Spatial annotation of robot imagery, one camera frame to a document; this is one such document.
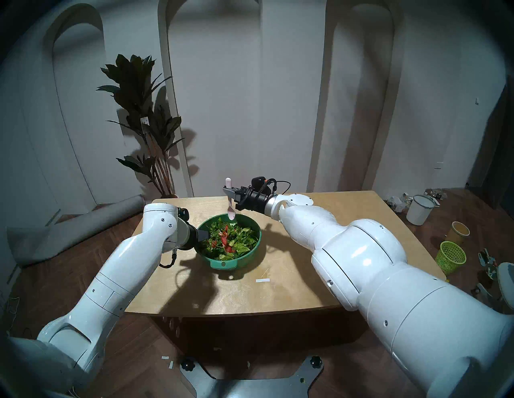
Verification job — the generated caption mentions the white bucket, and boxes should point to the white bucket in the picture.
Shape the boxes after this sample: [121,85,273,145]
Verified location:
[406,195,436,226]

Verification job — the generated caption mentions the green salad bowl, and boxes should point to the green salad bowl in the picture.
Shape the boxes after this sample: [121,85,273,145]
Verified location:
[195,213,262,270]

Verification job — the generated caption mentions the chopped vegetable salad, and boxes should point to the chopped vegetable salad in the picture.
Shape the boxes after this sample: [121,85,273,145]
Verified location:
[201,219,259,260]

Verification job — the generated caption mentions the pale pink plastic spoon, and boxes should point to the pale pink plastic spoon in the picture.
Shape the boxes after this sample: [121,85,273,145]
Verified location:
[225,178,236,220]

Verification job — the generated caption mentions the thin floor cables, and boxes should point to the thin floor cables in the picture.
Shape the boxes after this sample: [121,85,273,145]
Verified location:
[0,289,33,345]

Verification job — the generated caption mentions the rolled grey mat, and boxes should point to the rolled grey mat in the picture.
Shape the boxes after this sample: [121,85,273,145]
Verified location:
[6,195,146,267]

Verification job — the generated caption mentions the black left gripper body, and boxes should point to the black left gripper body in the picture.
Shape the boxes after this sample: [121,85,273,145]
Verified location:
[179,220,199,250]

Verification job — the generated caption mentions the green mesh basket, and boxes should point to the green mesh basket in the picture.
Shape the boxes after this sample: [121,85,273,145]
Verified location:
[436,241,467,275]

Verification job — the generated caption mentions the pale clutter pile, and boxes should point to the pale clutter pile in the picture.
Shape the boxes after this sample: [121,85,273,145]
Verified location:
[385,193,413,212]

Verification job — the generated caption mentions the white office chair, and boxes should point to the white office chair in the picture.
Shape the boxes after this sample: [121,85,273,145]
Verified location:
[472,263,514,311]

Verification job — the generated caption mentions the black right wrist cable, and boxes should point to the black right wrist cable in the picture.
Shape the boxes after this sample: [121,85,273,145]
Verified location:
[263,179,292,196]

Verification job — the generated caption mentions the tall dark green plant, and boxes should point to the tall dark green plant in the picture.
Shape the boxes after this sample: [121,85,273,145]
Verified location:
[96,54,185,197]

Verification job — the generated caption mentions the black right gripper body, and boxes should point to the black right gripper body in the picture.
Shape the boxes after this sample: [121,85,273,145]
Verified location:
[235,187,270,213]

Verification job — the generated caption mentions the tan paper cup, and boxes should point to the tan paper cup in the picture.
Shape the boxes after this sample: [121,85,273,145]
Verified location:
[446,221,470,244]

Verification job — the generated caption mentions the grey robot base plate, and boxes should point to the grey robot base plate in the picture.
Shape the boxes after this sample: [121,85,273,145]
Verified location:
[179,355,324,398]

